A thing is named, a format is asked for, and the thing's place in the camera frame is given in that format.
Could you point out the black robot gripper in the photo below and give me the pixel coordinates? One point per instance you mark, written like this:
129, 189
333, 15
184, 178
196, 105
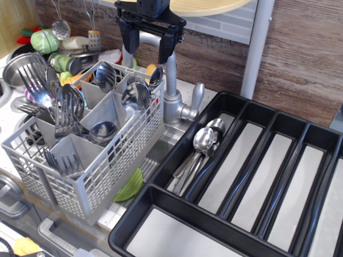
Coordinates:
154, 17

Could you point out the small steel spoon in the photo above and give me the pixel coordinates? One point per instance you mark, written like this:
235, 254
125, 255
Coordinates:
156, 78

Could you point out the spoon in rear compartment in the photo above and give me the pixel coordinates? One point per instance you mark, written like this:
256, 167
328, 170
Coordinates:
106, 77

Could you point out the spoon in compartment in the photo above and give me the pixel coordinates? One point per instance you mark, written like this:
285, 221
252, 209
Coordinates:
106, 77
102, 133

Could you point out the large spoon in basket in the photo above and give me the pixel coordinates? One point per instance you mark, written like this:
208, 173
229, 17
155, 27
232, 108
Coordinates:
136, 98

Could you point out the spoon in front compartment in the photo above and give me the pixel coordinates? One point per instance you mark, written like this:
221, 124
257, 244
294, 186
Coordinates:
102, 133

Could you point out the grey plastic cutlery basket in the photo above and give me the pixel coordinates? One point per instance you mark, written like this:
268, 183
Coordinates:
106, 168

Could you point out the black cutlery tray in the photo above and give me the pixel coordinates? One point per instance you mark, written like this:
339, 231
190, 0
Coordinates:
272, 188

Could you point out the yellow toy fruit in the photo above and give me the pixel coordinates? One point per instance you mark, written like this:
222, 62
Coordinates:
150, 70

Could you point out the round wooden shelf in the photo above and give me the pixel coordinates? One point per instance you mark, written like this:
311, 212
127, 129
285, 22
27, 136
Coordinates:
198, 8

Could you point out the small hanging grater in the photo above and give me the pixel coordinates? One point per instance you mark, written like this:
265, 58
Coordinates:
94, 38

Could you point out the silver toy faucet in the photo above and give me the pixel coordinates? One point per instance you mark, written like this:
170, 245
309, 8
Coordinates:
174, 108

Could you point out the hanging slotted ladle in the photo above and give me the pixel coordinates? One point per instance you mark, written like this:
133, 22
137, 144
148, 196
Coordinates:
60, 28

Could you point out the green toy can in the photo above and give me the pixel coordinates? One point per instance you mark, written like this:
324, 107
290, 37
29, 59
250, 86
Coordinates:
64, 63

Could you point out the green cabbage toy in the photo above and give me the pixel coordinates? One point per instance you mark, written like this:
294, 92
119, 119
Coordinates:
45, 41

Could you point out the steel fork upright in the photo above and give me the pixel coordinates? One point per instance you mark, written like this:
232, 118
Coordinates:
35, 85

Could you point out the steel pot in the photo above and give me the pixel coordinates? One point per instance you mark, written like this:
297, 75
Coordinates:
18, 64

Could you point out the forks in front compartment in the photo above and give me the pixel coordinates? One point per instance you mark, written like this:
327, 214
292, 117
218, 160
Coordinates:
68, 165

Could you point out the white metal post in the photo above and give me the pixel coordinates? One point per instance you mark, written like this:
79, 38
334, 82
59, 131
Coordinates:
263, 18

